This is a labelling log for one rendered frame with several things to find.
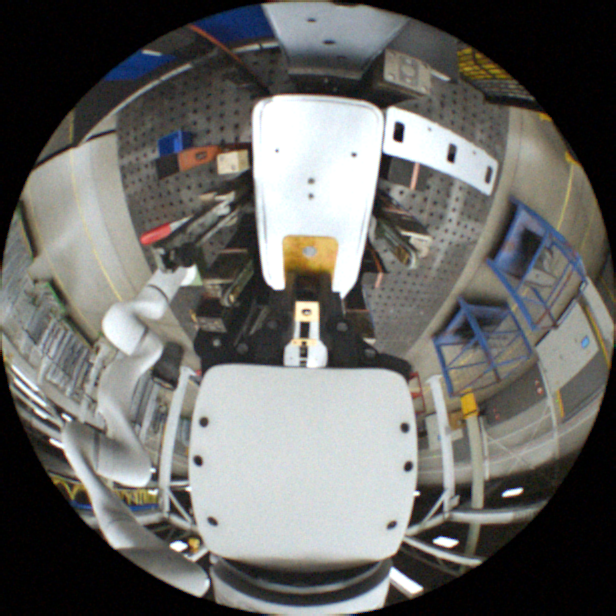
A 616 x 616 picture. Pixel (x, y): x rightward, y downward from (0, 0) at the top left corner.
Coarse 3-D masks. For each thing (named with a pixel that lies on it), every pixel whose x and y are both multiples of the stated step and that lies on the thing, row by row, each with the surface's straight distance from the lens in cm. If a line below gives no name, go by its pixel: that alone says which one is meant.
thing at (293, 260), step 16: (288, 240) 13; (304, 240) 13; (320, 240) 13; (336, 240) 13; (288, 256) 14; (304, 256) 14; (320, 256) 14; (336, 256) 14; (304, 272) 14; (320, 272) 14; (304, 288) 14; (304, 304) 17; (304, 320) 18
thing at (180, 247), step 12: (216, 204) 32; (192, 216) 30; (204, 216) 28; (216, 216) 33; (228, 216) 34; (180, 228) 26; (192, 228) 27; (204, 228) 30; (216, 228) 31; (168, 240) 24; (180, 240) 26; (192, 240) 28; (204, 240) 29; (156, 252) 24; (168, 252) 25; (180, 252) 22; (192, 252) 23; (168, 264) 25; (180, 264) 22; (192, 264) 23
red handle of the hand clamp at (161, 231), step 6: (222, 210) 34; (228, 210) 34; (186, 216) 34; (168, 222) 34; (174, 222) 34; (180, 222) 34; (156, 228) 35; (162, 228) 34; (168, 228) 34; (174, 228) 34; (144, 234) 35; (150, 234) 34; (156, 234) 34; (162, 234) 34; (168, 234) 34; (144, 240) 35; (150, 240) 35; (156, 240) 35
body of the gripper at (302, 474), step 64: (256, 384) 9; (320, 384) 8; (384, 384) 9; (192, 448) 9; (256, 448) 8; (320, 448) 8; (384, 448) 8; (256, 512) 8; (320, 512) 8; (384, 512) 9; (256, 576) 9; (320, 576) 9
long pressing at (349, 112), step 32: (288, 96) 39; (320, 96) 38; (256, 128) 38; (288, 128) 37; (320, 128) 37; (352, 128) 37; (256, 160) 38; (288, 160) 37; (320, 160) 37; (352, 160) 37; (256, 192) 39; (288, 192) 38; (320, 192) 38; (352, 192) 38; (288, 224) 40; (320, 224) 40; (352, 224) 41; (352, 256) 44; (288, 352) 74; (320, 352) 73
